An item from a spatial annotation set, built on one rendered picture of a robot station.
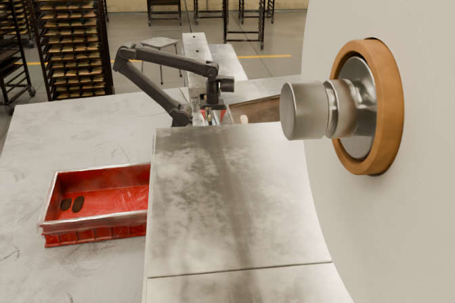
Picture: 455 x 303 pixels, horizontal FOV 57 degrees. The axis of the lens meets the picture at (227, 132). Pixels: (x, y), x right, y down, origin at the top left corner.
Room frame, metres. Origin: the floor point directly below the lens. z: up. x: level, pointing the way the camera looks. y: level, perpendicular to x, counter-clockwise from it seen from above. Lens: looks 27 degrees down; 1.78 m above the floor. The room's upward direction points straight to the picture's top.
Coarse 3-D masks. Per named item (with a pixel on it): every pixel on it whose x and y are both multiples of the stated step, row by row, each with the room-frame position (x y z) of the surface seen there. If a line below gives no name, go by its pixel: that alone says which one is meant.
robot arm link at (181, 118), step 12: (120, 48) 1.75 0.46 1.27; (132, 48) 1.78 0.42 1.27; (120, 60) 1.75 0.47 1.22; (120, 72) 1.76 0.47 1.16; (132, 72) 1.76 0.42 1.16; (144, 84) 1.76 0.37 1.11; (156, 96) 1.76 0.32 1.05; (168, 96) 1.78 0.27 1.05; (168, 108) 1.75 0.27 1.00; (180, 120) 1.73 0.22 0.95
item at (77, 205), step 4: (80, 196) 1.30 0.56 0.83; (64, 200) 1.27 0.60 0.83; (68, 200) 1.27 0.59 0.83; (76, 200) 1.27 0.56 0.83; (80, 200) 1.27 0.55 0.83; (64, 204) 1.25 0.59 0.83; (68, 204) 1.25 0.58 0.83; (72, 204) 1.25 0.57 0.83; (76, 204) 1.25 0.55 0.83; (80, 204) 1.25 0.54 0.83; (64, 208) 1.23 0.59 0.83; (68, 208) 1.23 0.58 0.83; (72, 208) 1.23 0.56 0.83; (76, 208) 1.22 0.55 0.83; (80, 208) 1.23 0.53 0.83
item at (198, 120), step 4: (188, 88) 2.35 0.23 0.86; (188, 92) 2.34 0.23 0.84; (192, 100) 2.17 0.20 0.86; (196, 100) 2.17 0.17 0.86; (192, 104) 2.11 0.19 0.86; (196, 104) 2.11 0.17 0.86; (192, 108) 2.06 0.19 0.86; (196, 108) 2.06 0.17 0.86; (192, 112) 2.00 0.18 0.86; (196, 112) 2.00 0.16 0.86; (200, 112) 2.00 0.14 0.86; (196, 116) 1.95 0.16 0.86; (200, 116) 1.95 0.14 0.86; (192, 120) 1.91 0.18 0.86; (196, 120) 1.91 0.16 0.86; (200, 120) 1.91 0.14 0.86; (192, 124) 1.88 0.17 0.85; (196, 124) 1.86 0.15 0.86; (200, 124) 1.86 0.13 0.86
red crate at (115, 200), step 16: (80, 192) 1.34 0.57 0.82; (96, 192) 1.34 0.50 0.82; (112, 192) 1.34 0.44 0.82; (128, 192) 1.34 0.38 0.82; (144, 192) 1.34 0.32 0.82; (96, 208) 1.24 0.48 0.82; (112, 208) 1.24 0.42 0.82; (128, 208) 1.24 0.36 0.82; (144, 208) 1.24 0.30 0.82; (144, 224) 1.09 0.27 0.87; (48, 240) 1.04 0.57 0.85; (64, 240) 1.05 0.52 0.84; (80, 240) 1.06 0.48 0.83; (96, 240) 1.06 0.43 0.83
